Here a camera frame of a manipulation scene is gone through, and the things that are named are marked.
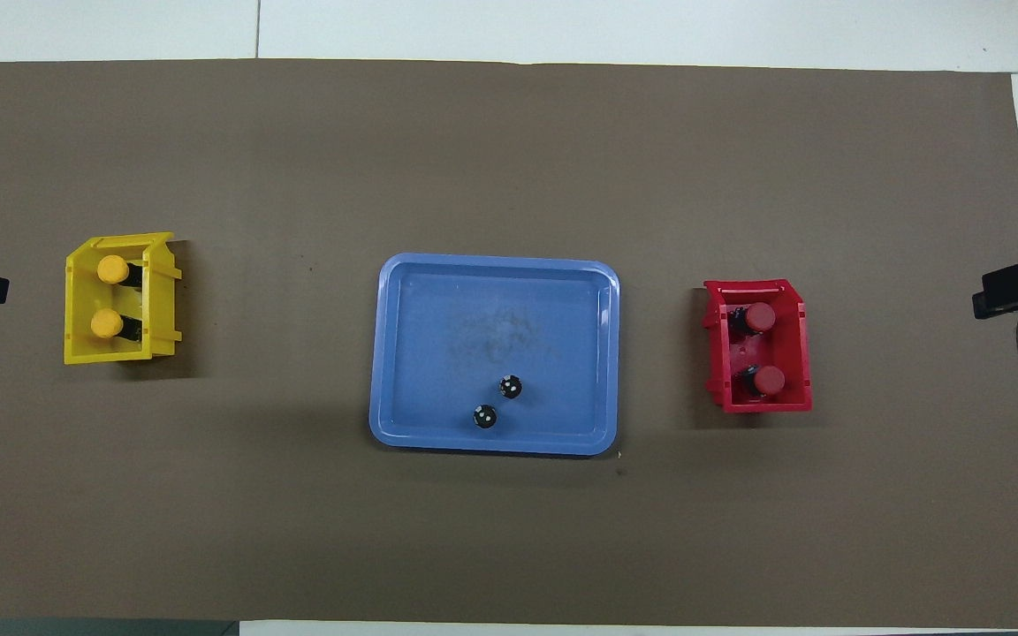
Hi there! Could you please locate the yellow push button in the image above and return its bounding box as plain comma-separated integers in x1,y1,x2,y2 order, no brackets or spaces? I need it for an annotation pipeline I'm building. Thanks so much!
88,308,141,342
96,254,144,289

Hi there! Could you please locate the red push button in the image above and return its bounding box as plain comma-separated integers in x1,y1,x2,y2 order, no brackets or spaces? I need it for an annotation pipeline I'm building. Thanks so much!
730,302,777,337
734,364,786,398

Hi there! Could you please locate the blue plastic tray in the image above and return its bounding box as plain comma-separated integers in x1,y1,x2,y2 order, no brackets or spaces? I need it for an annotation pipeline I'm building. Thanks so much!
368,253,621,457

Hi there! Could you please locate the yellow plastic bin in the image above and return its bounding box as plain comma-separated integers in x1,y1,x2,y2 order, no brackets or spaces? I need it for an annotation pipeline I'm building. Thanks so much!
64,231,184,366

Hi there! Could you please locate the red plastic bin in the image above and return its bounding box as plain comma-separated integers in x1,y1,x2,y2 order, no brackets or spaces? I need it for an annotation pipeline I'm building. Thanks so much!
703,279,814,414

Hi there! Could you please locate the brown paper table mat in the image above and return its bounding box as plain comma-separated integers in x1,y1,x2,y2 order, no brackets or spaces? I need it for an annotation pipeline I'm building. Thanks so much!
0,58,1018,630

